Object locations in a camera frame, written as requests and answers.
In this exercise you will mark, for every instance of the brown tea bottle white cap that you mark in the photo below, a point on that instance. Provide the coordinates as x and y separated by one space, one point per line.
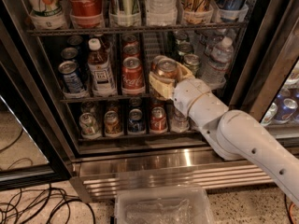
100 68

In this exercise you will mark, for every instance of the steel fridge base grille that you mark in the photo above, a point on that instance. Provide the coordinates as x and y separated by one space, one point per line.
101 178

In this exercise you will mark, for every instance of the front red cola can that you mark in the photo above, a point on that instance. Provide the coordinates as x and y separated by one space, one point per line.
132 74

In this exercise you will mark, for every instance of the clear plastic bin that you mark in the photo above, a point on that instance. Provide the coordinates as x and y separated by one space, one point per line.
165 205

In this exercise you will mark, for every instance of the top wire shelf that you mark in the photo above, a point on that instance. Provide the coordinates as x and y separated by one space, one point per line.
136 29

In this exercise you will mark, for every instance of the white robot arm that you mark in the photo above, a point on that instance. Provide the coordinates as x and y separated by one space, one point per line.
233 134

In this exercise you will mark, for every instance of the wire shelf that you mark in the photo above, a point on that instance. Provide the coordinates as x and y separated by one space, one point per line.
136 29
94 95

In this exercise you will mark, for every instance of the open glass fridge door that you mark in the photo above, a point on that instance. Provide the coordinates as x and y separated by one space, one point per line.
29 155

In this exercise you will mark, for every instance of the water bottle bottom shelf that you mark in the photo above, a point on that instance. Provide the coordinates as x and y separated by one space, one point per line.
179 123

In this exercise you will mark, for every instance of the middle wire shelf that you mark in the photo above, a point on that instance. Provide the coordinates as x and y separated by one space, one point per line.
94 95

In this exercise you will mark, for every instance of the gold can bottom shelf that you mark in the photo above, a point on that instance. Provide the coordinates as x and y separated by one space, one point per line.
112 122

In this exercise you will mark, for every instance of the rear blue can middle shelf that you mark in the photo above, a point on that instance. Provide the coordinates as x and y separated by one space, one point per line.
75 41

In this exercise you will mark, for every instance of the rear green can middle shelf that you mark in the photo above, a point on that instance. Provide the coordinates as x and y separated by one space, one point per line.
181 37

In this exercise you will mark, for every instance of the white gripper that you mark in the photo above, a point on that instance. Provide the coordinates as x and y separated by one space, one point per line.
189 94

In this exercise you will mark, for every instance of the rear red cola can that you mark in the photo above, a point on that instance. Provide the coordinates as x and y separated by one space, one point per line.
129 39

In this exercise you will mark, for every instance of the blue can right fridge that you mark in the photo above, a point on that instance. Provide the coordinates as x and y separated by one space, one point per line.
285 110

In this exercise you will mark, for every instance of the green white can bottom shelf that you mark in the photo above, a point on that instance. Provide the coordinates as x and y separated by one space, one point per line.
88 124

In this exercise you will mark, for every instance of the front water bottle middle shelf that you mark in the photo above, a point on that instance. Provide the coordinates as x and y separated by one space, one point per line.
218 62

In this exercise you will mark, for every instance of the red can bottom shelf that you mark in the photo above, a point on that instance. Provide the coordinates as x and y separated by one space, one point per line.
157 119

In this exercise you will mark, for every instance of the red cola can top shelf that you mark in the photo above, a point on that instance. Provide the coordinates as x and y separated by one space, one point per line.
85 0

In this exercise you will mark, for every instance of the front green can middle shelf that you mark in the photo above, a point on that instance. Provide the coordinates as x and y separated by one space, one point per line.
192 62

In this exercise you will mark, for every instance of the front blue can middle shelf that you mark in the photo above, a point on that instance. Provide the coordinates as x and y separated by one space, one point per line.
71 77

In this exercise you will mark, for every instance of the blue can bottom shelf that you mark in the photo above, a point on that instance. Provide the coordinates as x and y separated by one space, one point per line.
136 121

